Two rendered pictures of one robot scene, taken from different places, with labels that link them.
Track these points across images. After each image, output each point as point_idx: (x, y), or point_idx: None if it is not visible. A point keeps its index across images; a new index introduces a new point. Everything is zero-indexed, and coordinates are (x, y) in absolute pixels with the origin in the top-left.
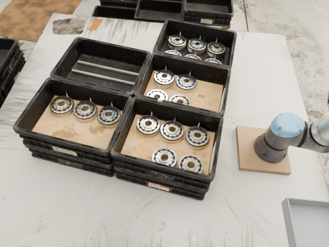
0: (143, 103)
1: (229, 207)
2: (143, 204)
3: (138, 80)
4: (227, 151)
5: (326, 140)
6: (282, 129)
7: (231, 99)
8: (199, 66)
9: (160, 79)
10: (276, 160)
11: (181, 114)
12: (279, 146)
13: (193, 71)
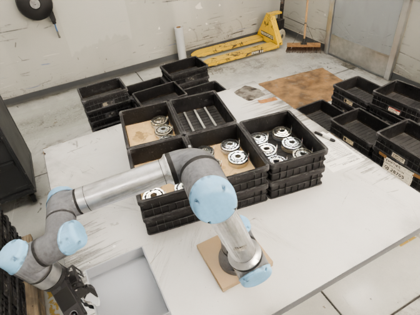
0: (184, 144)
1: (154, 257)
2: (126, 205)
3: (200, 130)
4: (212, 232)
5: (230, 256)
6: None
7: (277, 209)
8: (253, 150)
9: (224, 144)
10: (222, 265)
11: None
12: (221, 245)
13: (251, 154)
